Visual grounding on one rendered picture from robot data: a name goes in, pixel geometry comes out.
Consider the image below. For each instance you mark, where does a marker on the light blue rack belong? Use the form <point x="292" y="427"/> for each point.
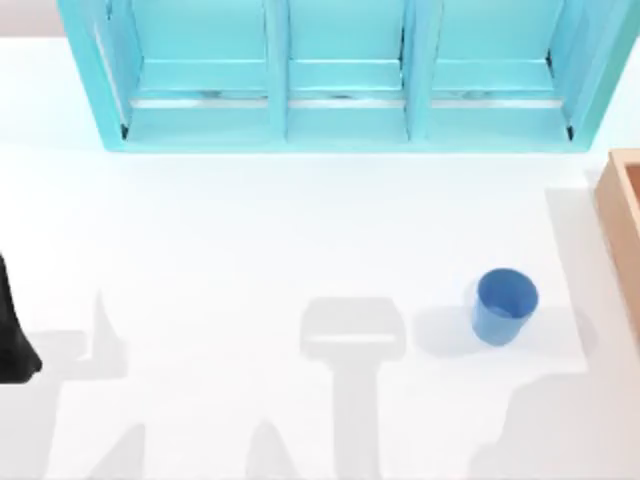
<point x="345" y="120"/>

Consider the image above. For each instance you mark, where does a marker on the blue cup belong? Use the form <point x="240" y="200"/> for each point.
<point x="502" y="312"/>

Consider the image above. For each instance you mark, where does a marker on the salmon-coloured shallow box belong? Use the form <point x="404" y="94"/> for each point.
<point x="620" y="220"/>

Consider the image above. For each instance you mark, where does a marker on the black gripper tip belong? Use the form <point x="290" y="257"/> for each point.
<point x="12" y="345"/>

